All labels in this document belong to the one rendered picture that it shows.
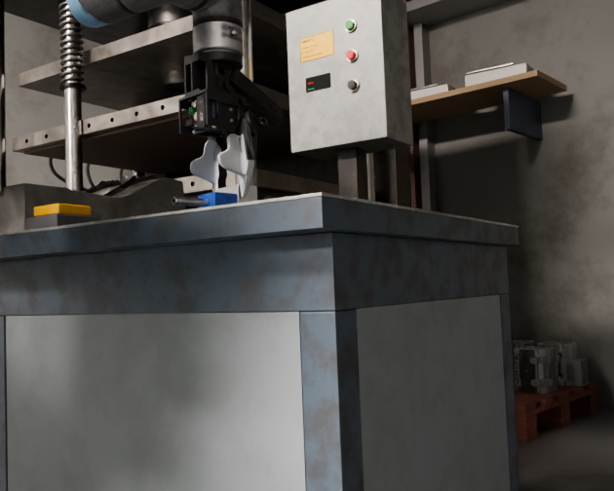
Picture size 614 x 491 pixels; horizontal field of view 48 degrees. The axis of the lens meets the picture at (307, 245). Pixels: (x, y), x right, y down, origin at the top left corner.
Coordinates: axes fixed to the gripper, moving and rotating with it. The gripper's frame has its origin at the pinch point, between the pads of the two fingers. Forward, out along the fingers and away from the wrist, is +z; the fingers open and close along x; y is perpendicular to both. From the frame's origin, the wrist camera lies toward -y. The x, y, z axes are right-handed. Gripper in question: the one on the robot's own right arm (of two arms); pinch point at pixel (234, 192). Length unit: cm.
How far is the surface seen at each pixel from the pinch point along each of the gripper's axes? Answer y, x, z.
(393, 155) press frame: -131, -73, -32
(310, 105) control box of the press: -67, -50, -35
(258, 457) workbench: 9.9, 15.7, 35.0
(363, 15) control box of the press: -70, -33, -56
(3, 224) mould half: 19.9, -38.2, 2.1
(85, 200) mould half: 6.7, -34.8, -2.4
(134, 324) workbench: 14.4, -5.0, 19.0
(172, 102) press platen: -51, -94, -43
